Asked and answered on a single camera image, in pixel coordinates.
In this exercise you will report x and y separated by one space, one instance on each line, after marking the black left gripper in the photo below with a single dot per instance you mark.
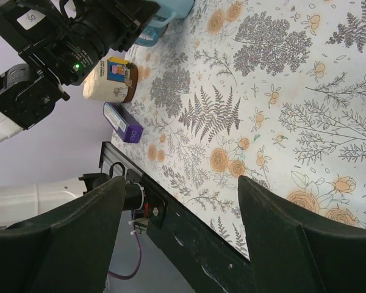
67 48

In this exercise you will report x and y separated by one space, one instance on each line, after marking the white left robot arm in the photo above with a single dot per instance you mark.
28 96

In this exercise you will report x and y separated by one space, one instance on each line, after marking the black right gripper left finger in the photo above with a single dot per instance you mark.
67 249

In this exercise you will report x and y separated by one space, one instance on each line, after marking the blue mug yellow inside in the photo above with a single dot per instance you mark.
169 11

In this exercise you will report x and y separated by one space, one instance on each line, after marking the purple small box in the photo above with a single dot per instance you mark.
128 129

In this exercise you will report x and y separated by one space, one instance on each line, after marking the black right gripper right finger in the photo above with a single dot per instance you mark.
292 249

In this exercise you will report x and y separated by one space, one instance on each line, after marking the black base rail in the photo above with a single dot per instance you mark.
206 261

